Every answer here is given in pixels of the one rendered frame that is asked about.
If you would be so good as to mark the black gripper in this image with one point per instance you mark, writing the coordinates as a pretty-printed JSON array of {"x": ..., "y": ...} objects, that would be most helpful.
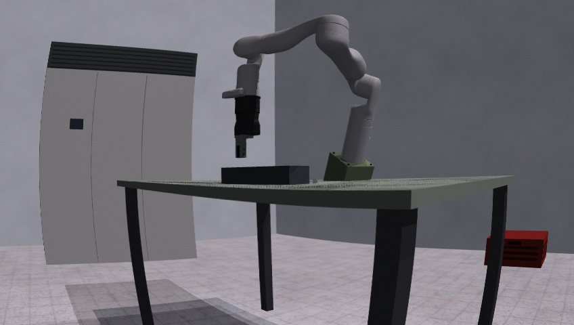
[{"x": 247, "y": 109}]

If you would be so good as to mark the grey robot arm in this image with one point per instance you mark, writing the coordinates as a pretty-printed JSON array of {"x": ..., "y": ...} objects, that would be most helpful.
[{"x": 332, "y": 37}]

